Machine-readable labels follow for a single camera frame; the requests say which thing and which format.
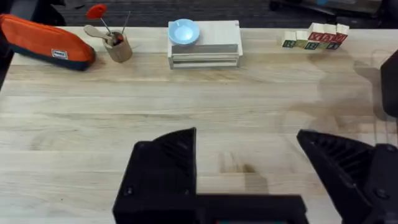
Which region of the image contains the black cutlery holder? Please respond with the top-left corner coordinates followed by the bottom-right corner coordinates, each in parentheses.
top-left (380, 50), bottom-right (398, 118)

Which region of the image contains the small light blue bowl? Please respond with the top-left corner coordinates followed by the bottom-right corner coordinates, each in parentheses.
top-left (168, 18), bottom-right (201, 46)

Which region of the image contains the pale wooden box stack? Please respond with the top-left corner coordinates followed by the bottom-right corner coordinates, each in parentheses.
top-left (167, 20), bottom-right (244, 70)

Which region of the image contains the pale wooden spatula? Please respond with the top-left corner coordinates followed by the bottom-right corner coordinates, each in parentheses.
top-left (83, 24), bottom-right (115, 44)

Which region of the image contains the wooden utensil cup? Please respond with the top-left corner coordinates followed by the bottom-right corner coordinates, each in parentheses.
top-left (102, 30), bottom-right (134, 63)

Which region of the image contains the toy letter blocks heap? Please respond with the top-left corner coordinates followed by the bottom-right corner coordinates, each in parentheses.
top-left (281, 22), bottom-right (350, 51)

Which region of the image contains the orange zip bag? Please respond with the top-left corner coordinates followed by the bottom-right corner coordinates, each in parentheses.
top-left (0, 13), bottom-right (96, 72)

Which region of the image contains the red spoon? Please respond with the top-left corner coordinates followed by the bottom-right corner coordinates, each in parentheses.
top-left (85, 3), bottom-right (113, 35)

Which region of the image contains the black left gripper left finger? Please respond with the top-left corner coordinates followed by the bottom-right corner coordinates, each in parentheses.
top-left (112, 127), bottom-right (198, 224)

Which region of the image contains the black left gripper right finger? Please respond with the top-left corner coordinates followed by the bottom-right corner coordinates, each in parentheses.
top-left (296, 129), bottom-right (398, 224)

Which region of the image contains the thin metal stick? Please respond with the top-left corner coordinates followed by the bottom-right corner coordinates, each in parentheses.
top-left (120, 10), bottom-right (132, 35)

